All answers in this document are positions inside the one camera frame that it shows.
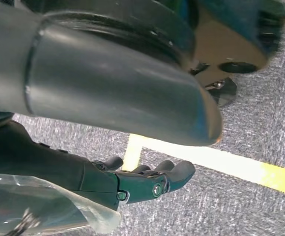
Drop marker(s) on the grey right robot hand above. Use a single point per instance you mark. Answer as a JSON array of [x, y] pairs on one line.
[[108, 88]]

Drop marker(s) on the clear plastic cover piece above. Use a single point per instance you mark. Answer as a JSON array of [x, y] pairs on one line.
[[34, 208]]

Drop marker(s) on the dark robot lower body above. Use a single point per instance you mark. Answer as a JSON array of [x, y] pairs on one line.
[[231, 49]]

